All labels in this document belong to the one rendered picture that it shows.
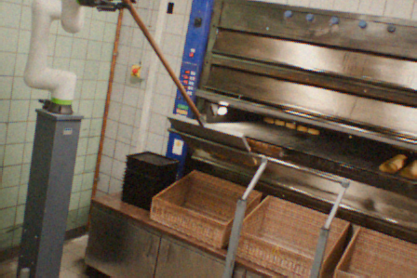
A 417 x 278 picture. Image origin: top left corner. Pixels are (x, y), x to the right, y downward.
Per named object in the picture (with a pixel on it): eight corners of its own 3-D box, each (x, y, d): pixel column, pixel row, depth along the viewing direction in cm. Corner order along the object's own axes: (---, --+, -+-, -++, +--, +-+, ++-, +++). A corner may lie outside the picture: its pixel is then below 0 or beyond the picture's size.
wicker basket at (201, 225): (188, 205, 352) (195, 168, 348) (256, 231, 325) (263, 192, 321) (147, 218, 311) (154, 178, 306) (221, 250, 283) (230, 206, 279)
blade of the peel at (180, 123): (241, 137, 275) (243, 133, 276) (165, 115, 302) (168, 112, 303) (256, 165, 304) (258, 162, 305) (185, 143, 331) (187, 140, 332)
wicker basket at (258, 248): (260, 232, 323) (268, 193, 319) (341, 263, 297) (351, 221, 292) (226, 252, 281) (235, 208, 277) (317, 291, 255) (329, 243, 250)
